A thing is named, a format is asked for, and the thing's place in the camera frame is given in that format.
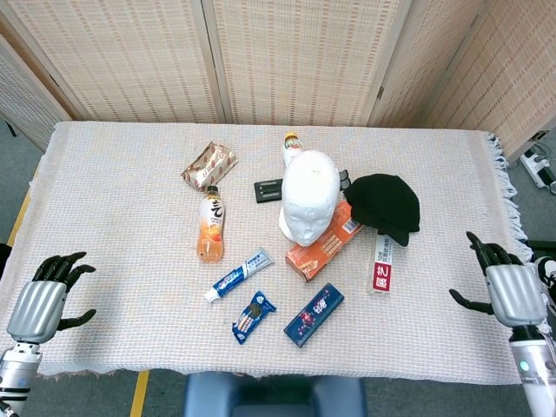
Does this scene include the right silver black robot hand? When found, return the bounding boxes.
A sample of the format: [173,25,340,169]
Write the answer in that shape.
[448,231,549,328]

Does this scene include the beige woven tablecloth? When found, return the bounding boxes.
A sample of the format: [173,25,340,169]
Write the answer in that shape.
[0,120,533,386]

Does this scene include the blue cookie packet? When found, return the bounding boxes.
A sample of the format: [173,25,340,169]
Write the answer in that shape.
[231,290,278,346]

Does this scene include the white foam mannequin head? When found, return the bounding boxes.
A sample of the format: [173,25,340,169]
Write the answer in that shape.
[277,149,341,248]

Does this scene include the woven folding screen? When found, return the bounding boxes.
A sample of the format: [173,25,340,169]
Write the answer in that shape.
[0,0,556,164]

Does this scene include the dark blue patterned box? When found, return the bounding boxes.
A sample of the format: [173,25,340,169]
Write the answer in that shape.
[283,282,346,348]

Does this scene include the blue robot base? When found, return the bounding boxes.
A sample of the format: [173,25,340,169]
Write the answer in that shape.
[182,372,368,417]

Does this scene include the orange drink bottle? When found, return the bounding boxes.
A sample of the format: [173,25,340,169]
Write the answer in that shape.
[196,185,227,263]

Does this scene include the blue white toothpaste tube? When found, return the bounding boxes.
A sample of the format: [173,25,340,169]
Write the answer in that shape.
[204,247,275,304]

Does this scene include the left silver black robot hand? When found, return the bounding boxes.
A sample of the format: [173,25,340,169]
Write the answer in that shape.
[6,250,97,345]

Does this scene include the brown silver snack packet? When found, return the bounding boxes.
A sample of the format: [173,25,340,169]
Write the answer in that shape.
[180,141,239,193]

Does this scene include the flat black device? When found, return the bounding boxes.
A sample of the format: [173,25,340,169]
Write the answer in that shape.
[254,177,286,204]

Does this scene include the white power strip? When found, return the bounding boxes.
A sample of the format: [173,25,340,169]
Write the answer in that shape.
[520,129,556,195]

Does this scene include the long white baking paper box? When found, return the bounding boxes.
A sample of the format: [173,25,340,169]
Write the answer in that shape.
[368,232,394,296]

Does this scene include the small white bottle orange cap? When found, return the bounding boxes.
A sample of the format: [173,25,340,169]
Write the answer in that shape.
[283,132,304,169]

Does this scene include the black baseball cap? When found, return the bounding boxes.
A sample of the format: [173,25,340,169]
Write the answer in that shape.
[342,173,421,248]

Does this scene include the orange cardboard snack box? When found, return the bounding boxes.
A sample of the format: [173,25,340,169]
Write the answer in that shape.
[285,199,365,283]

